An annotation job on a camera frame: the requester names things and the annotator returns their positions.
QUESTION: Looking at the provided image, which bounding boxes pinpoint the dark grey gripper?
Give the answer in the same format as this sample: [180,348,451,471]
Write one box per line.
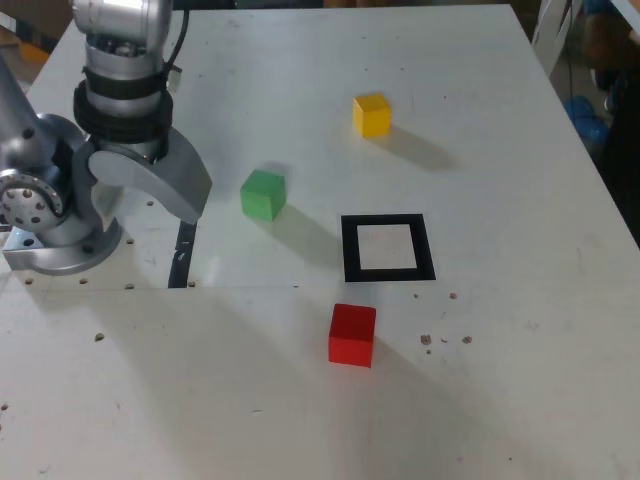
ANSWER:
[88,126,214,225]

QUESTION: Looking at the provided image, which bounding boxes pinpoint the black tape strip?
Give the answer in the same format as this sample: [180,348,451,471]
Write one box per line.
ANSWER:
[167,219,197,290]

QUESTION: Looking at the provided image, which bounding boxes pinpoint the black camera cable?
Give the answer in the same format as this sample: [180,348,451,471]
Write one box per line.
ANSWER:
[162,0,191,94]

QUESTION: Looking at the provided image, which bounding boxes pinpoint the blue plastic object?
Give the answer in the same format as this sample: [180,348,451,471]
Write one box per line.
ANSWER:
[563,93,610,147]

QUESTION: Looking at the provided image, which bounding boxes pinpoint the red cube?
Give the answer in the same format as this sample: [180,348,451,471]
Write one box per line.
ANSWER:
[327,302,377,370]

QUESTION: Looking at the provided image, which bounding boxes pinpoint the green cube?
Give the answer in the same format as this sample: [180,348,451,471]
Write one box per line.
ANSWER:
[239,168,287,222]

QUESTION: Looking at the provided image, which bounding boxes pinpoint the white metal frame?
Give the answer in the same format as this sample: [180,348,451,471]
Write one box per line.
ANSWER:
[531,0,585,76]

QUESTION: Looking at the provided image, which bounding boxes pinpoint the yellow cube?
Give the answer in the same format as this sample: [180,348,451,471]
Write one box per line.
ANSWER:
[352,92,392,139]

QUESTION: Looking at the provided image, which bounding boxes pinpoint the black tape square outline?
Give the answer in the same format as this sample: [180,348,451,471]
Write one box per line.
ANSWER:
[340,213,437,284]

